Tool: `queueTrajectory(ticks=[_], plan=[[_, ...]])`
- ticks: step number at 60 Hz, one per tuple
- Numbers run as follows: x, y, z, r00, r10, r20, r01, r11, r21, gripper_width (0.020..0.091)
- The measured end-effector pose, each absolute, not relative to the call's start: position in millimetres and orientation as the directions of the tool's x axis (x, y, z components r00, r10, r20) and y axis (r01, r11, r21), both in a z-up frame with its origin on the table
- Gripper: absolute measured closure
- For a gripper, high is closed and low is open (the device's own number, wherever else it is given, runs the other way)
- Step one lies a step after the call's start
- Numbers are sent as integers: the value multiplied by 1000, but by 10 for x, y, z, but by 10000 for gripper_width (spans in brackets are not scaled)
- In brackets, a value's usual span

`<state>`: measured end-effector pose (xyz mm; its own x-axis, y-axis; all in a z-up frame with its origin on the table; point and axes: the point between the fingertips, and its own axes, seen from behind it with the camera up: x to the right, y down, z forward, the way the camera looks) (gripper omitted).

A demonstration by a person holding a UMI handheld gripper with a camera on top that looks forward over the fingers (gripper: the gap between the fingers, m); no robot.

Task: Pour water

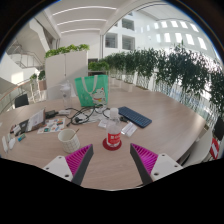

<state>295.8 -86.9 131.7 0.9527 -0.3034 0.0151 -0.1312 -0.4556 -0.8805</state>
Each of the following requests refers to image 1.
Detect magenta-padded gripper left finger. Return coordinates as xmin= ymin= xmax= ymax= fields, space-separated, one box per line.
xmin=43 ymin=143 xmax=95 ymax=187

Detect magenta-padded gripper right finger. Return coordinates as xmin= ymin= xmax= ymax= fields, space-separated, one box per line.
xmin=129 ymin=143 xmax=184 ymax=186

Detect clear red-labelled water bottle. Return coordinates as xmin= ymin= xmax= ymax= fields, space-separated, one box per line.
xmin=106 ymin=107 xmax=122 ymax=148

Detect white grid-patterned mug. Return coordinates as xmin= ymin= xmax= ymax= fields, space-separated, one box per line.
xmin=57 ymin=128 xmax=81 ymax=154

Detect thin wooden stirring stick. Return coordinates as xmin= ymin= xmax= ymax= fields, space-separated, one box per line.
xmin=70 ymin=128 xmax=80 ymax=139

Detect colourful sticker sheet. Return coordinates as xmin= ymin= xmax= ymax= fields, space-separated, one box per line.
xmin=36 ymin=117 xmax=67 ymax=135

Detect white packet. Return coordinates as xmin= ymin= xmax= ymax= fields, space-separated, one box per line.
xmin=97 ymin=118 xmax=109 ymax=129
xmin=120 ymin=121 xmax=138 ymax=138

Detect small black case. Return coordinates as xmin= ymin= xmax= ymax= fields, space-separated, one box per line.
xmin=44 ymin=109 xmax=59 ymax=120

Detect white power adapter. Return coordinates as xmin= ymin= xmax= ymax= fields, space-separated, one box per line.
xmin=58 ymin=109 xmax=72 ymax=117

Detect dark blue keyboard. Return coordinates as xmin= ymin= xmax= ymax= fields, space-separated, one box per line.
xmin=118 ymin=106 xmax=153 ymax=129

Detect white power strip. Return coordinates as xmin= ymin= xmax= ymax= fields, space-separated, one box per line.
xmin=0 ymin=134 xmax=9 ymax=154

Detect tall clear drinking bottle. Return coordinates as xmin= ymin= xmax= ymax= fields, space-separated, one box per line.
xmin=60 ymin=80 xmax=74 ymax=110

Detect black office chair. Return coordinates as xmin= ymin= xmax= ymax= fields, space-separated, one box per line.
xmin=14 ymin=93 xmax=30 ymax=109

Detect green cat-print tote bag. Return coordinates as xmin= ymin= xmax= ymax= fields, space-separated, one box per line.
xmin=74 ymin=74 xmax=110 ymax=108

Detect white cabinet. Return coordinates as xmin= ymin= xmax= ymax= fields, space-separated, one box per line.
xmin=44 ymin=50 xmax=89 ymax=101

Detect row of tall green plants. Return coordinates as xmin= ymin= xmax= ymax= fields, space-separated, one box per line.
xmin=104 ymin=44 xmax=224 ymax=118

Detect small potted green plants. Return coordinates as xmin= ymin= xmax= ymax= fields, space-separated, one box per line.
xmin=29 ymin=69 xmax=47 ymax=92

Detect green plants in brown planter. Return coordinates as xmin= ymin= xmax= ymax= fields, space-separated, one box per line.
xmin=88 ymin=59 xmax=110 ymax=77

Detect green plants atop cabinet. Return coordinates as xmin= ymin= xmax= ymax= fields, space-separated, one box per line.
xmin=44 ymin=43 xmax=90 ymax=59

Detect ceiling light strips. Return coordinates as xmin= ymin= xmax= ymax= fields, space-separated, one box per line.
xmin=51 ymin=4 xmax=118 ymax=34

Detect tangled black cables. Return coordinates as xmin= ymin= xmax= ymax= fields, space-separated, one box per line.
xmin=65 ymin=104 xmax=113 ymax=127

